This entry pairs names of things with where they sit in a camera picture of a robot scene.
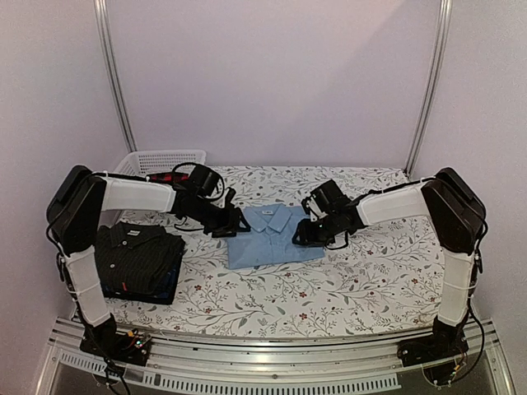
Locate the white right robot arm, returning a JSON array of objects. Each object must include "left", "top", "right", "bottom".
[{"left": 292, "top": 167, "right": 488, "bottom": 327}]

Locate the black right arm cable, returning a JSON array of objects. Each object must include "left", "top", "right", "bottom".
[{"left": 464, "top": 221, "right": 489, "bottom": 383}]

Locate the aluminium frame post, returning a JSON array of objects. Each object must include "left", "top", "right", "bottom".
[
  {"left": 93, "top": 0, "right": 138, "bottom": 153},
  {"left": 404, "top": 0, "right": 453, "bottom": 178}
]

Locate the right aluminium frame post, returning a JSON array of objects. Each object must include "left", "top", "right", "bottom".
[{"left": 404, "top": 0, "right": 453, "bottom": 178}]

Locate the floral patterned table cloth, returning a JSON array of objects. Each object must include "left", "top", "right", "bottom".
[{"left": 72, "top": 165, "right": 450, "bottom": 339}]

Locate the aluminium front rail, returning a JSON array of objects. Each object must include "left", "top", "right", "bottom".
[{"left": 47, "top": 316, "right": 499, "bottom": 376}]

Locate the red black patterned shirt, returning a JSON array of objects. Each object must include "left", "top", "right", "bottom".
[{"left": 147, "top": 172, "right": 189, "bottom": 184}]

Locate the light blue long sleeve shirt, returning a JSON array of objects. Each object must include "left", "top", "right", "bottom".
[{"left": 227, "top": 203, "right": 325, "bottom": 270}]

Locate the left aluminium frame post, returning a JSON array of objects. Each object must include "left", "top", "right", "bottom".
[{"left": 93, "top": 0, "right": 138, "bottom": 153}]

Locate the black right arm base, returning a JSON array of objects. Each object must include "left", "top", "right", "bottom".
[{"left": 397, "top": 318, "right": 469, "bottom": 386}]

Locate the black pinstriped shirt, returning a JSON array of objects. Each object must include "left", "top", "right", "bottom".
[{"left": 95, "top": 221, "right": 185, "bottom": 294}]

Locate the white plastic laundry basket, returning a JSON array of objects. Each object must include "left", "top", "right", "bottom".
[{"left": 113, "top": 149, "right": 207, "bottom": 176}]

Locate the perforated metal front panel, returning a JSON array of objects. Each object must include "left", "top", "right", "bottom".
[{"left": 57, "top": 350, "right": 402, "bottom": 393}]

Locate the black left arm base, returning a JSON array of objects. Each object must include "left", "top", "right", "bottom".
[{"left": 80, "top": 316, "right": 152, "bottom": 366}]

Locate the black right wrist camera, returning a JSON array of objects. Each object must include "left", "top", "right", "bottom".
[{"left": 301, "top": 179, "right": 351, "bottom": 216}]

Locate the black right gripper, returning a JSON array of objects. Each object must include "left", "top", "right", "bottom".
[{"left": 293, "top": 211, "right": 341, "bottom": 246}]

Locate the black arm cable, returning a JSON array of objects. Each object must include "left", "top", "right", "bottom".
[
  {"left": 170, "top": 161, "right": 236, "bottom": 231},
  {"left": 464, "top": 221, "right": 489, "bottom": 383}
]

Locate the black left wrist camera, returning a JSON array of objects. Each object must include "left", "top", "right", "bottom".
[{"left": 189, "top": 164, "right": 225, "bottom": 201}]

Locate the dark blue shirt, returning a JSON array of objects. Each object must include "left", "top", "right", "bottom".
[{"left": 102, "top": 264, "right": 180, "bottom": 305}]

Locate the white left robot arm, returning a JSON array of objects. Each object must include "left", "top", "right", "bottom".
[{"left": 46, "top": 165, "right": 250, "bottom": 357}]

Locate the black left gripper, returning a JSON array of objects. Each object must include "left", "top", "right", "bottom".
[{"left": 185, "top": 197, "right": 250, "bottom": 239}]

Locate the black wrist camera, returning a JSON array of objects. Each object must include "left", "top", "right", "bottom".
[
  {"left": 301, "top": 179, "right": 351, "bottom": 216},
  {"left": 189, "top": 164, "right": 225, "bottom": 201}
]

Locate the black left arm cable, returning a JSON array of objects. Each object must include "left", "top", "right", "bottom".
[{"left": 170, "top": 161, "right": 236, "bottom": 231}]

